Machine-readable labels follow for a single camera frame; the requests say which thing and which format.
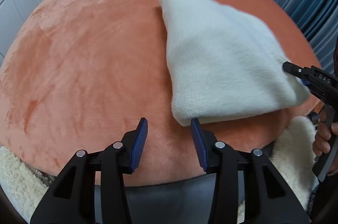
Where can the orange velvet bed blanket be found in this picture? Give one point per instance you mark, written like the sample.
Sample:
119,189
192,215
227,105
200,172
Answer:
81,73

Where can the cream knit cardigan red buttons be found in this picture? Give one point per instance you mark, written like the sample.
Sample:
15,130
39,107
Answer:
224,64

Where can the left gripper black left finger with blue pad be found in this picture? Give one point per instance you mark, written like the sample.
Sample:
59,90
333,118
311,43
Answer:
70,198

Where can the person's right hand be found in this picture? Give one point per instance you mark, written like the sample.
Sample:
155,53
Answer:
321,144

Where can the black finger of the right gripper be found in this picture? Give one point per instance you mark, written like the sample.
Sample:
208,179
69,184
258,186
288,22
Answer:
297,71

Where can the cream fluffy rug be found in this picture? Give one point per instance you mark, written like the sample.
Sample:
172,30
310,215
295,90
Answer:
291,154

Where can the grey leather bed frame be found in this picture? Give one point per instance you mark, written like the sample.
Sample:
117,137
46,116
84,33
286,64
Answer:
185,201

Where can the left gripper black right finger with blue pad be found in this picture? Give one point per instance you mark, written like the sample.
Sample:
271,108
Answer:
268,198

